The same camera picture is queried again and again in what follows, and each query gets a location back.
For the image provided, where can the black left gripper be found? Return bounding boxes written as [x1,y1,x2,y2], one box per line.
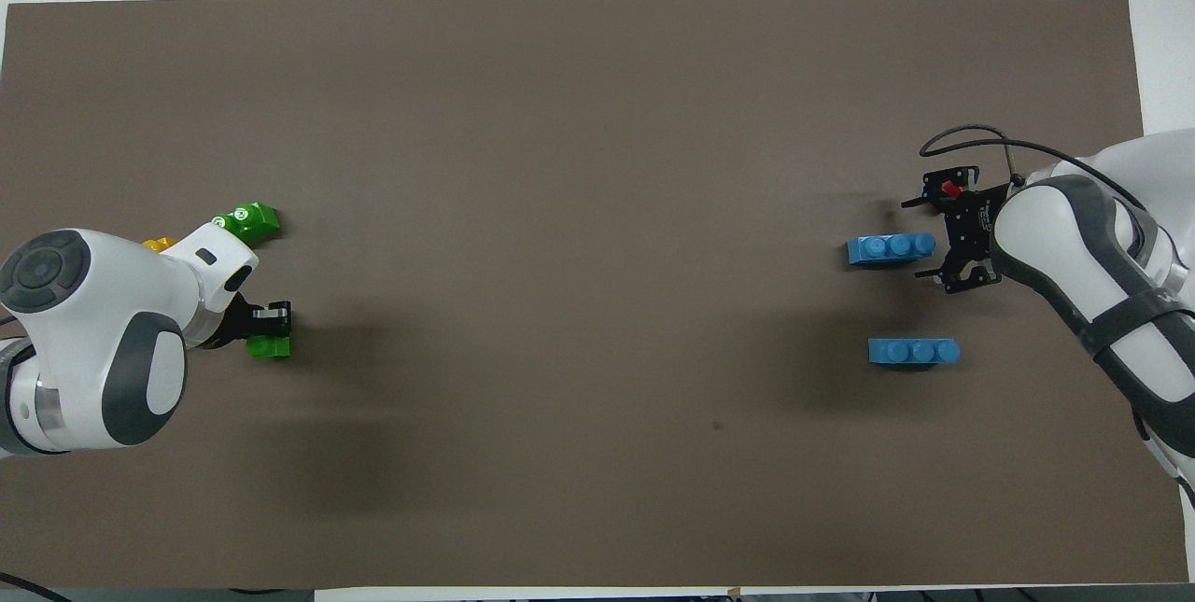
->
[201,296,293,349]

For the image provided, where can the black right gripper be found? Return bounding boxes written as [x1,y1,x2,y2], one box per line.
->
[901,166,1014,295]

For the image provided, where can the blue three-stud toy brick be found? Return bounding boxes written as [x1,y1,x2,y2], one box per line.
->
[847,232,936,267]
[868,338,961,367]

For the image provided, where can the brown table mat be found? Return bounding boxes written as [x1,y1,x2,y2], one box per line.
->
[0,0,1191,590]

